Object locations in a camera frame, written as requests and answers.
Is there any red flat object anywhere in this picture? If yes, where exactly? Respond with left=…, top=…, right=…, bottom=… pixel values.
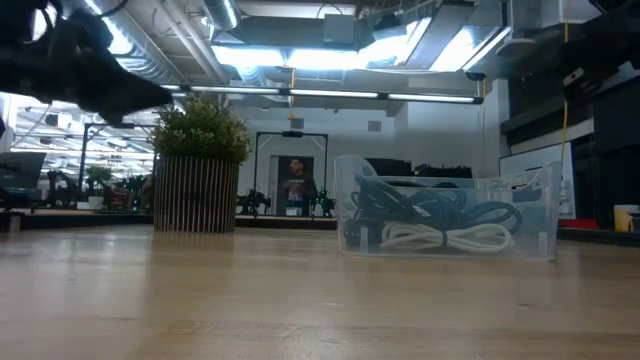
left=558, top=217, right=600, bottom=231

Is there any black aluminium table frame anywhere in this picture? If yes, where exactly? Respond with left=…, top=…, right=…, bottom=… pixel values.
left=0, top=208, right=640, bottom=247

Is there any black background rig frame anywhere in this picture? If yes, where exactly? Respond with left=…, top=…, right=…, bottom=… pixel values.
left=253, top=130, right=330, bottom=201
left=77, top=122, right=161, bottom=191

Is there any dark computer monitor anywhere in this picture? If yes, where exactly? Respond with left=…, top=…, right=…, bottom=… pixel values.
left=0, top=151, right=47, bottom=201

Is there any silver ventilation duct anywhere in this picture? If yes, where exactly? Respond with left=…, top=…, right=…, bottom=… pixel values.
left=199, top=0, right=241, bottom=31

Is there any black coiled USB-C cable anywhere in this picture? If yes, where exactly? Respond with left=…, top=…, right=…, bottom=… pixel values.
left=424, top=187, right=524, bottom=234

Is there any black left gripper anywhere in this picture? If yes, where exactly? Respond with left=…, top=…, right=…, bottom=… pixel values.
left=0, top=0, right=174, bottom=127

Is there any yellow cup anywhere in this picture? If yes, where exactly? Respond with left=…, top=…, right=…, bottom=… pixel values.
left=613, top=204, right=640, bottom=233

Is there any orange hanging cord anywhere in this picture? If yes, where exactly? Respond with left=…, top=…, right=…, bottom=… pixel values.
left=288, top=67, right=297, bottom=121

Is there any green plant in ribbed pot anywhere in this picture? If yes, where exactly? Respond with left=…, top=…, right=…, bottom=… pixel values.
left=148, top=94, right=254, bottom=234

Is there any small background potted plant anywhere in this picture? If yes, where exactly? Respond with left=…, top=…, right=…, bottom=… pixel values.
left=84, top=165, right=114, bottom=210

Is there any person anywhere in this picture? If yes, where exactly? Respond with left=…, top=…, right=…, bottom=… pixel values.
left=279, top=157, right=319, bottom=217

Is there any black equipment row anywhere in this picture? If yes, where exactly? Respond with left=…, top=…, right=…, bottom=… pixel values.
left=364, top=157, right=474, bottom=179

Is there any white USB-C cable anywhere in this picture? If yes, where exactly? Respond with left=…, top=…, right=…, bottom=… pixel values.
left=379, top=221, right=516, bottom=254

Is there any yellow hanging cord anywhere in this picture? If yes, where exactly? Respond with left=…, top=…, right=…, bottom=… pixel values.
left=561, top=0, right=571, bottom=166

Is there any thick dark long cable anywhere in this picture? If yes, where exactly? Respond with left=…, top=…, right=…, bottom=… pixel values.
left=344, top=174, right=431, bottom=249

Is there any long ceiling light strip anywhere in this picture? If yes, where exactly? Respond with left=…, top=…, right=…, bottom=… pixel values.
left=159, top=83, right=484, bottom=105

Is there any clear plastic bin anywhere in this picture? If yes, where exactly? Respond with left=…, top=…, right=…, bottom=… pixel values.
left=333, top=154, right=564, bottom=261

